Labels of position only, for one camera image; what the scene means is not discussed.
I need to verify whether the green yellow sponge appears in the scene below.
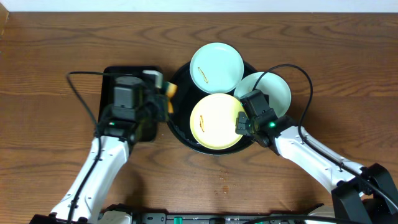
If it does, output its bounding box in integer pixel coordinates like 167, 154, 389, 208
164, 82, 178, 114

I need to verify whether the yellow plate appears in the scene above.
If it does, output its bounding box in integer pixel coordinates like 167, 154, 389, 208
190, 93, 244, 151

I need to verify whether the light blue plate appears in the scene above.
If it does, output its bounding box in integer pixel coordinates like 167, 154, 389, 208
234, 72, 292, 118
190, 42, 244, 94

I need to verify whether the light blue plate top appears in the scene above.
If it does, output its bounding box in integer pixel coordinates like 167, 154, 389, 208
190, 42, 244, 94

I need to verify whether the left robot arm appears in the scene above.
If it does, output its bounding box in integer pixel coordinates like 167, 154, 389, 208
31, 76, 177, 223

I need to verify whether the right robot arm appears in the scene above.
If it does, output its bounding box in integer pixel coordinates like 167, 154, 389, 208
236, 90, 397, 223

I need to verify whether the rectangular black tray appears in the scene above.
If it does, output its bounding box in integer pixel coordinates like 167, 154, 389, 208
98, 65, 162, 142

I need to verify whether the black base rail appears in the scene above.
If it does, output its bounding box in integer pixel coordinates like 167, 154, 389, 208
99, 212, 312, 224

